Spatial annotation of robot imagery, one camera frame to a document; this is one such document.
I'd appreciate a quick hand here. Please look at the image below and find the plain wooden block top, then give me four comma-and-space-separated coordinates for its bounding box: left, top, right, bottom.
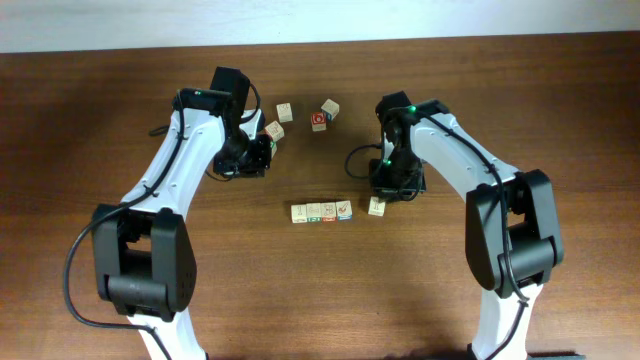
276, 103, 293, 122

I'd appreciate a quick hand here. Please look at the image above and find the wooden block blue side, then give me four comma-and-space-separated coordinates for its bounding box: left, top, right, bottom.
321, 99, 340, 122

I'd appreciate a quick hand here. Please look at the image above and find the wooden block red drawing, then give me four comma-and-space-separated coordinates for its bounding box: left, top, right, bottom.
264, 121, 285, 142

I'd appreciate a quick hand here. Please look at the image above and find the red faced wooden block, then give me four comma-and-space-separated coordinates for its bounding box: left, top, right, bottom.
311, 112, 327, 132

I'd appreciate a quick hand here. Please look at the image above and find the wooden block blue corner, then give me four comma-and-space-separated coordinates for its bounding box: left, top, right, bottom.
291, 204, 308, 224

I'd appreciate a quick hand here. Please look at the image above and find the wooden block blue edge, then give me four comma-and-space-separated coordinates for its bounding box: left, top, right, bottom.
368, 196, 386, 217

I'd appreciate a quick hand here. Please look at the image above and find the wooden block red corner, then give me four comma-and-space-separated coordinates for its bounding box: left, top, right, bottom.
321, 202, 337, 222

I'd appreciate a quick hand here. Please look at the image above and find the green faced wooden block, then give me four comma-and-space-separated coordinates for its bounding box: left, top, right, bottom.
270, 141, 278, 160

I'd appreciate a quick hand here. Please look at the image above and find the wooden block green front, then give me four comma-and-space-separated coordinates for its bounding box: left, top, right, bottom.
306, 203, 322, 222

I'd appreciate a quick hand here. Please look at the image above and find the wooden block blue front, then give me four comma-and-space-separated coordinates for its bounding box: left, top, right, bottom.
335, 200, 353, 221

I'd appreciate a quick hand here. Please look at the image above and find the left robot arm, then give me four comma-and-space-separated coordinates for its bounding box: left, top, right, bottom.
89, 67, 272, 359

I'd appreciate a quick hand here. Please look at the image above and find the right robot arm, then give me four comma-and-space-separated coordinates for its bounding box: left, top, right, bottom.
369, 92, 564, 359

